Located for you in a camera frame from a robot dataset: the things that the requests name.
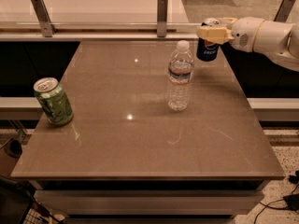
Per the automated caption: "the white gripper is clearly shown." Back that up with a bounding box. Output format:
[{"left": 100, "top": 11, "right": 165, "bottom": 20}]
[{"left": 196, "top": 17, "right": 264, "bottom": 52}]

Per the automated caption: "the blue pepsi can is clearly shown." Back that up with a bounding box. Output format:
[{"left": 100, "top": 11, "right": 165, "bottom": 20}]
[{"left": 196, "top": 18, "right": 220, "bottom": 62}]

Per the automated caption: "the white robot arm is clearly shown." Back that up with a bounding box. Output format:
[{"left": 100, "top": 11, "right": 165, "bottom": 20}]
[{"left": 196, "top": 17, "right": 299, "bottom": 72}]

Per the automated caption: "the green soda can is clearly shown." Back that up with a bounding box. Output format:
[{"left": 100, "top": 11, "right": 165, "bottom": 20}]
[{"left": 34, "top": 77, "right": 73, "bottom": 126}]

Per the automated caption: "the clear plastic water bottle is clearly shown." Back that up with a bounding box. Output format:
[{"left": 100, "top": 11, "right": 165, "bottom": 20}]
[{"left": 166, "top": 40, "right": 194, "bottom": 111}]

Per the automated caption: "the glass railing panel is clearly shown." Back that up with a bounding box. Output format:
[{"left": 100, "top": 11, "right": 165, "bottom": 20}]
[{"left": 0, "top": 0, "right": 299, "bottom": 28}]

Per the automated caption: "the table lower shelf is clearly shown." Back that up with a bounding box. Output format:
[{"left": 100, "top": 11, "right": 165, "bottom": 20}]
[{"left": 35, "top": 190, "right": 263, "bottom": 216}]

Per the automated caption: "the dark round floor object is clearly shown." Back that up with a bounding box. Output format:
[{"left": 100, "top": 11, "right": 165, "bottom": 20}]
[{"left": 4, "top": 139, "right": 22, "bottom": 159}]

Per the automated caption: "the middle metal railing bracket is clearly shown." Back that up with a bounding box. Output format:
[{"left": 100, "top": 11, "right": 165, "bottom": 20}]
[{"left": 157, "top": 0, "right": 168, "bottom": 37}]

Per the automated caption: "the metal railing bracket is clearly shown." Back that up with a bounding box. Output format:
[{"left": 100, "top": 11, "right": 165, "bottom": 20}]
[
  {"left": 30, "top": 0, "right": 55, "bottom": 37},
  {"left": 274, "top": 0, "right": 296, "bottom": 22},
  {"left": 157, "top": 0, "right": 168, "bottom": 37}
]

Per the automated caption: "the right metal railing bracket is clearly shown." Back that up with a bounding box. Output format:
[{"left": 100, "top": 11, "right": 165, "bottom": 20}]
[{"left": 274, "top": 0, "right": 296, "bottom": 22}]

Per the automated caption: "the left metal railing bracket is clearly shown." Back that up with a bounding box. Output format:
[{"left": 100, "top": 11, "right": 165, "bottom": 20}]
[{"left": 30, "top": 0, "right": 55, "bottom": 37}]

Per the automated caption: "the black power adapter with cable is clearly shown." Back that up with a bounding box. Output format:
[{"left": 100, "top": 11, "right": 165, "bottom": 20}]
[{"left": 253, "top": 171, "right": 299, "bottom": 224}]

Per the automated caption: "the black wire basket cart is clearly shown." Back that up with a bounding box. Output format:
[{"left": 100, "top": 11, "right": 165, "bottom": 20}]
[{"left": 0, "top": 175, "right": 64, "bottom": 224}]

